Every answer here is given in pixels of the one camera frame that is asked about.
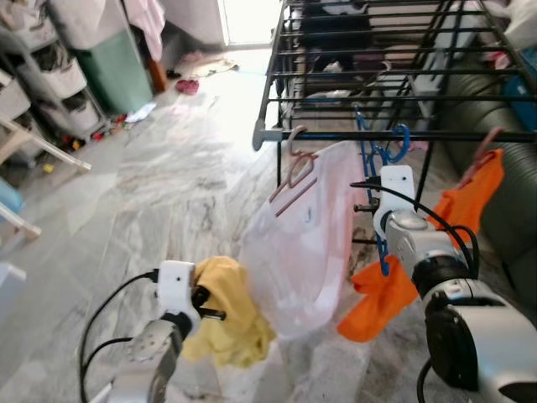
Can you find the dark green leather sofa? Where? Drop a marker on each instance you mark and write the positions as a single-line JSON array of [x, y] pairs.
[[516, 227]]

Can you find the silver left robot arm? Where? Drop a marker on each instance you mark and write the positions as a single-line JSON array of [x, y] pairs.
[[151, 361]]

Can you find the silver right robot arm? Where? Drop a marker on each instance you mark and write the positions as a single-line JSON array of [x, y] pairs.
[[478, 336]]

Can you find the white floor paper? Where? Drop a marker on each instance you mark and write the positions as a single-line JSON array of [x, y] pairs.
[[141, 112]]

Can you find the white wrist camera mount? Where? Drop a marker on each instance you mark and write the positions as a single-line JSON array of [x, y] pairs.
[[176, 285], [397, 185]]

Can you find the green storage bin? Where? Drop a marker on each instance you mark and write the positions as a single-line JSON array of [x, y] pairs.
[[117, 75]]

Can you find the orange t-shirt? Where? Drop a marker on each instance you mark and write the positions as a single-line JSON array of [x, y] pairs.
[[377, 302]]

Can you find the grey plastic drawer tower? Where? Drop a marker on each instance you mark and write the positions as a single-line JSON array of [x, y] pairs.
[[59, 80]]

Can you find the white t-shirt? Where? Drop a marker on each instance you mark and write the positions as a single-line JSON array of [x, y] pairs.
[[302, 252]]

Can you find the black metal drying rack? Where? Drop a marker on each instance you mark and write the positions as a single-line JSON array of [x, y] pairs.
[[264, 136]]

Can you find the pink hanging cloth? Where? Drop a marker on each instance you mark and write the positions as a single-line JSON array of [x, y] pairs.
[[147, 21]]

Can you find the yellow printed t-shirt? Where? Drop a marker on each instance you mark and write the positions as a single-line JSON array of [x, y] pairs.
[[235, 311]]

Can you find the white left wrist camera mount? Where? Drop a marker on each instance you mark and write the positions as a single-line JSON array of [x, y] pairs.
[[176, 285]]

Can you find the pink plastic hanger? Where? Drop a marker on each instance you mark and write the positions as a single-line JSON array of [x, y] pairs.
[[304, 159], [482, 147]]

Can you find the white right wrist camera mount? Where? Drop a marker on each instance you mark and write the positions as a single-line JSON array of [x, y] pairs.
[[397, 185]]

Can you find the pink slippers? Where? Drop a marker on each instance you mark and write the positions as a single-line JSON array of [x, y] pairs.
[[186, 86]]

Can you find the blue plastic hanger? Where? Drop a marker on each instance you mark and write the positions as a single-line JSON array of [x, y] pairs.
[[405, 143]]

